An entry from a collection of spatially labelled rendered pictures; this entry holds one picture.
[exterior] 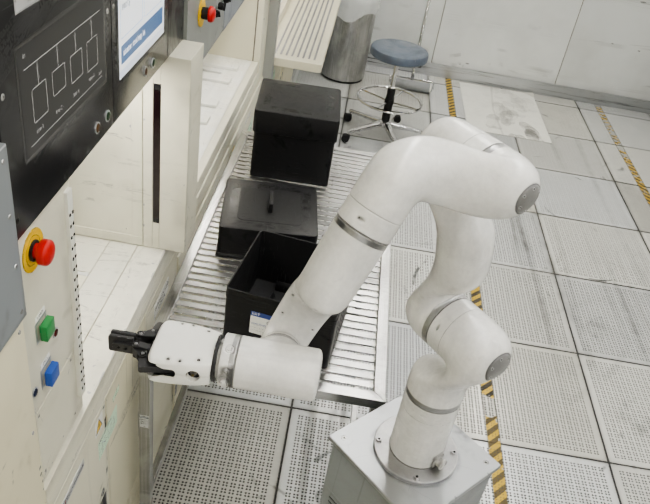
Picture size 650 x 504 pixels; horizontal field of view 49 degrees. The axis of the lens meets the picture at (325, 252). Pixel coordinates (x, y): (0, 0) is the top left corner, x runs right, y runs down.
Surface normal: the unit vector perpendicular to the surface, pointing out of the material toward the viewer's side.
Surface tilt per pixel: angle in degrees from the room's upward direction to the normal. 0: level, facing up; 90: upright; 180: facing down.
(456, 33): 90
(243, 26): 90
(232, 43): 90
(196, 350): 5
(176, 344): 4
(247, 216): 0
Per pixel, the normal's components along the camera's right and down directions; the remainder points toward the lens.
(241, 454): 0.14, -0.81
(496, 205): -0.09, 0.66
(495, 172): -0.07, 0.15
